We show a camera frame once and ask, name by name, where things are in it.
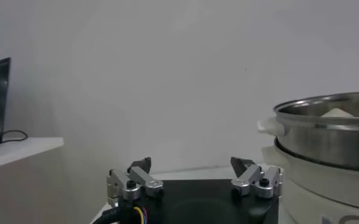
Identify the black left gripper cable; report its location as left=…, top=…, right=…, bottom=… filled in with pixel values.
left=92, top=205, right=149, bottom=224

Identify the stainless steel steamer basket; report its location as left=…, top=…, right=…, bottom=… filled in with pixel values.
left=257, top=90, right=359, bottom=174

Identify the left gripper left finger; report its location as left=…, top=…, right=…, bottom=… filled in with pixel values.
left=106, top=156, right=165, bottom=208

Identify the white electric cooker base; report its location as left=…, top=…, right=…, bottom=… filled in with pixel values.
left=260, top=138, right=359, bottom=224

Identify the thin black laptop cable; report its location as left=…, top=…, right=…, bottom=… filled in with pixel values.
left=1, top=130, right=29, bottom=144

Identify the white side table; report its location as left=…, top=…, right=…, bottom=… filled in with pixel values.
left=0, top=136, right=65, bottom=171

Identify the white steamed baozi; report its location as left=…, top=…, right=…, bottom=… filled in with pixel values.
left=321, top=107, right=355, bottom=118

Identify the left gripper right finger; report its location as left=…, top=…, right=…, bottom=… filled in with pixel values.
left=230, top=156, right=285, bottom=203

